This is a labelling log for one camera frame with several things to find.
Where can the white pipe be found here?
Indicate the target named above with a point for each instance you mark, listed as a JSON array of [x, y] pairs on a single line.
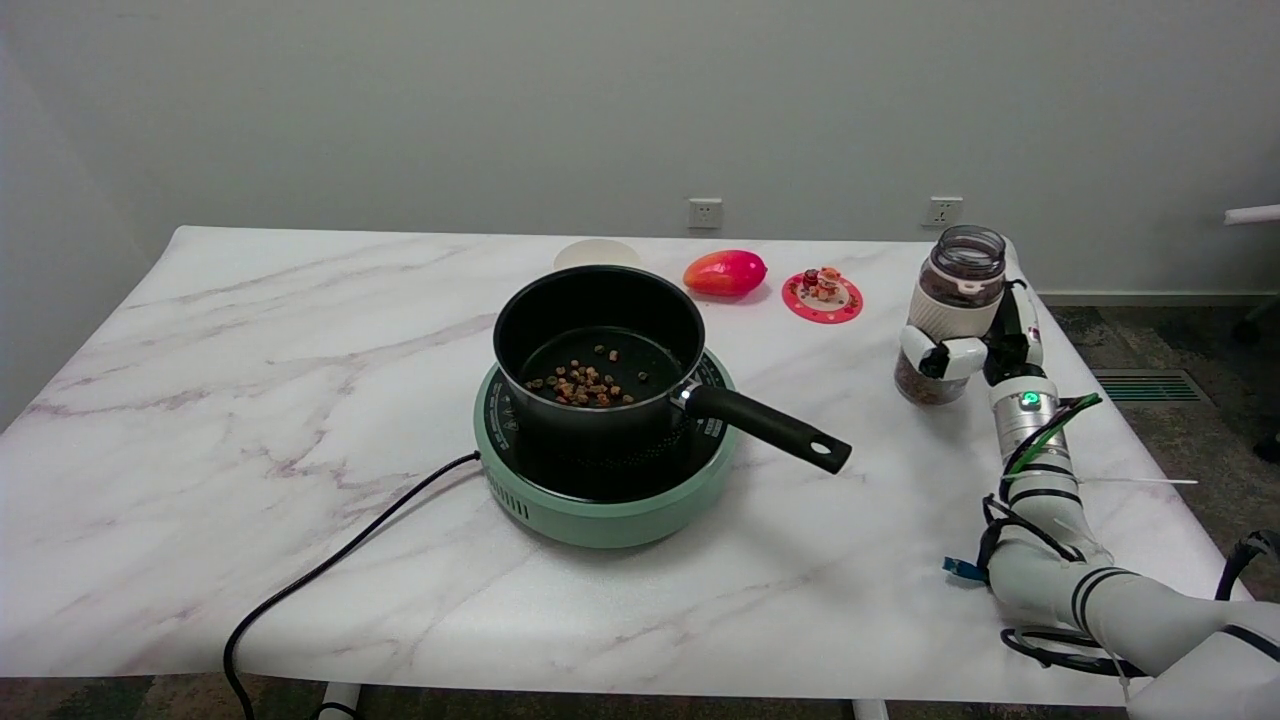
[[1255, 214]]

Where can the white zip tie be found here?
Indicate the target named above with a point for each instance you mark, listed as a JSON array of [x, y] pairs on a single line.
[[1140, 481]]

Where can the green induction cooker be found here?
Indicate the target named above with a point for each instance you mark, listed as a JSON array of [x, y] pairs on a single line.
[[600, 515]]

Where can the beige round lid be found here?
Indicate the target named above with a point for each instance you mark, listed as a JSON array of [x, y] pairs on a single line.
[[598, 253]]

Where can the black chair caster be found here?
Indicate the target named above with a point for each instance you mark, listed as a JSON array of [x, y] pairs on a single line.
[[1270, 447]]

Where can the red mango fruit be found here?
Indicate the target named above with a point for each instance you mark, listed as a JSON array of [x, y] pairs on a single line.
[[725, 273]]

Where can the clear bottle with white label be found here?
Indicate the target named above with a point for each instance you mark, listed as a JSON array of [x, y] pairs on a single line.
[[950, 310]]

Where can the pink round coaster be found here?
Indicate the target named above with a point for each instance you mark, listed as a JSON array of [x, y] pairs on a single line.
[[835, 308]]

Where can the floor vent grille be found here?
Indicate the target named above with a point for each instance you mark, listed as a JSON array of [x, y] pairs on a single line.
[[1150, 387]]

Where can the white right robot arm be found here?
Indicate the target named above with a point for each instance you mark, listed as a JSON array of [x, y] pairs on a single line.
[[1050, 575]]

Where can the white table leg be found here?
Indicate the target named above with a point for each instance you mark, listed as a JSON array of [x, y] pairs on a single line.
[[338, 700], [870, 709]]

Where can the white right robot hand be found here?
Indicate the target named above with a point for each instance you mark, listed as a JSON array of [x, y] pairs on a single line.
[[965, 358]]

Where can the brown food pellets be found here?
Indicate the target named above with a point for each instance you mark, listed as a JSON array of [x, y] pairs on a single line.
[[585, 385]]

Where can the white wall socket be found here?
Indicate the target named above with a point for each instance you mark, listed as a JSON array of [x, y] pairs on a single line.
[[943, 211], [705, 213]]

